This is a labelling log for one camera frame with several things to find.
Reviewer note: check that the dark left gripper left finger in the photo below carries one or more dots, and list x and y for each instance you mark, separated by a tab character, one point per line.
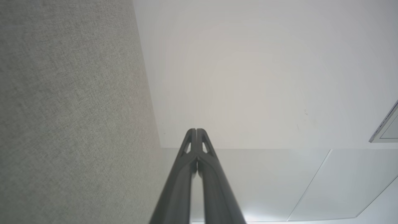
178	193

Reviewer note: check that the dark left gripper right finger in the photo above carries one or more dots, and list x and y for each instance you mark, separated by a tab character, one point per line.
217	199

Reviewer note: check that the grey fabric sofa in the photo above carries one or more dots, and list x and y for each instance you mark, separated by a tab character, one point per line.
62	109

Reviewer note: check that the grey framed panel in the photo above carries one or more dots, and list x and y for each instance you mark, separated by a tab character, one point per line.
388	127

